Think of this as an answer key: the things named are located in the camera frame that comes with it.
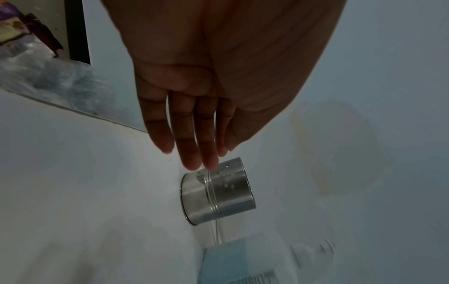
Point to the person's left hand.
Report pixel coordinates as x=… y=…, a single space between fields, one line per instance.
x=224 y=69

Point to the large translucent bottle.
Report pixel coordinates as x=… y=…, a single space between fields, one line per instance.
x=245 y=260

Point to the white pump head with tube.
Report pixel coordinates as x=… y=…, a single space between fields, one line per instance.
x=314 y=253

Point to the perforated metal cup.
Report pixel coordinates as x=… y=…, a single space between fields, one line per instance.
x=217 y=197

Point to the clear plastic bag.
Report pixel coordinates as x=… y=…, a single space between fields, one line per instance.
x=52 y=77

